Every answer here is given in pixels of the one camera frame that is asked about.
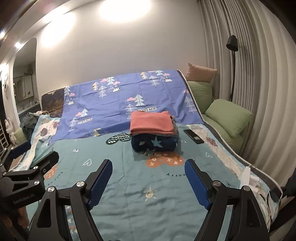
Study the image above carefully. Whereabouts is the salmon pink garment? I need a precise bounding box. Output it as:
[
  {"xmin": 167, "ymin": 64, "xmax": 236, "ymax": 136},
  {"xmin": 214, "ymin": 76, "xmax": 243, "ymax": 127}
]
[{"xmin": 130, "ymin": 111, "xmax": 176, "ymax": 136}]

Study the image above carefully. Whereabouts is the dark clothes pile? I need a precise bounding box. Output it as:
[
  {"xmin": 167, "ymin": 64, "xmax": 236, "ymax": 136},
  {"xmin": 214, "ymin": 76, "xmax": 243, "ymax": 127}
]
[{"xmin": 20, "ymin": 110, "xmax": 49, "ymax": 141}]

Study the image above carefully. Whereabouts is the left hand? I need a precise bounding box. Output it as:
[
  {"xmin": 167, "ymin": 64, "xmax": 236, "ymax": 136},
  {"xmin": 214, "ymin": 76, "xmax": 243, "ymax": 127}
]
[{"xmin": 1, "ymin": 207, "xmax": 30, "ymax": 228}]

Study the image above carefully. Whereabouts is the white patterned quilt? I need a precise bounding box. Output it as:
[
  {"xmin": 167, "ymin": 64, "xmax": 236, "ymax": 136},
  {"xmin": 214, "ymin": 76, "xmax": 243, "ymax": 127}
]
[{"xmin": 11, "ymin": 114, "xmax": 284, "ymax": 230}]

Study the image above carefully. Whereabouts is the black phone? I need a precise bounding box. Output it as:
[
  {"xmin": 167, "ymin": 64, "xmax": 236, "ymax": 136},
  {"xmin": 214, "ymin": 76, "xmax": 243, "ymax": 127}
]
[{"xmin": 184, "ymin": 129, "xmax": 204, "ymax": 145}]

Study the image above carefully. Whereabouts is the teal patterned bed sheet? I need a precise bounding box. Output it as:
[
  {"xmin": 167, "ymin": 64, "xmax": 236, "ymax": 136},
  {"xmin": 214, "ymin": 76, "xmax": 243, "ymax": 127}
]
[{"xmin": 25, "ymin": 123, "xmax": 276, "ymax": 241}]

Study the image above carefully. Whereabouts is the dark patterned headboard cushion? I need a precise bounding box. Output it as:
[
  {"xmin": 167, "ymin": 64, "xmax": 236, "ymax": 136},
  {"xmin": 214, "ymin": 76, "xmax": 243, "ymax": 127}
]
[{"xmin": 41, "ymin": 88, "xmax": 64, "ymax": 118}]

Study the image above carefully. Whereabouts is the green pillow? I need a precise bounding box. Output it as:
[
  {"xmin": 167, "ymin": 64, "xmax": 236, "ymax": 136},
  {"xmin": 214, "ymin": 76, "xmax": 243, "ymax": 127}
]
[
  {"xmin": 188, "ymin": 81, "xmax": 212, "ymax": 114},
  {"xmin": 205, "ymin": 99, "xmax": 252, "ymax": 138}
]

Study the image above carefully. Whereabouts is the grey floral folded garment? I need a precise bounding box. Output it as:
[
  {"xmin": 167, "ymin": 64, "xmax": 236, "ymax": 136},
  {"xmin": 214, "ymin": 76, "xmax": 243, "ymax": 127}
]
[{"xmin": 171, "ymin": 115, "xmax": 179, "ymax": 138}]

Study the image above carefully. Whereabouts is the navy star-print folded garment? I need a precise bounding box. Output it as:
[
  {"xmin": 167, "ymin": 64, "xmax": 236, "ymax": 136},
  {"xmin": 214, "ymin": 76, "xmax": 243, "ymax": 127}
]
[{"xmin": 131, "ymin": 133, "xmax": 178, "ymax": 152}]

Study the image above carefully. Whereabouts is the purple tree-print sheet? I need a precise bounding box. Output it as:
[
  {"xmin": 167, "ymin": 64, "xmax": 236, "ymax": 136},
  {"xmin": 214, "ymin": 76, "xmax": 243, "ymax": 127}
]
[{"xmin": 51, "ymin": 70, "xmax": 203, "ymax": 143}]

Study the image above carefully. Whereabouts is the peach pillow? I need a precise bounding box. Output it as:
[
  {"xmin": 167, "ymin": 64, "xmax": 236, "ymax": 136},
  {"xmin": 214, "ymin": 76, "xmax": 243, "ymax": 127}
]
[{"xmin": 186, "ymin": 63, "xmax": 218, "ymax": 83}]

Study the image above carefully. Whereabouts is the black floor lamp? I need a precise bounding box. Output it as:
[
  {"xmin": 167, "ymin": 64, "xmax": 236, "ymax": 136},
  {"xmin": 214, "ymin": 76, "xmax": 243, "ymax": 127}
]
[{"xmin": 226, "ymin": 35, "xmax": 238, "ymax": 102}]

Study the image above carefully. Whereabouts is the beige curtain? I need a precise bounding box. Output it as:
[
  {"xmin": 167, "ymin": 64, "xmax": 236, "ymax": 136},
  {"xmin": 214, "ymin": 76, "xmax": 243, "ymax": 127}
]
[{"xmin": 198, "ymin": 1, "xmax": 295, "ymax": 185}]

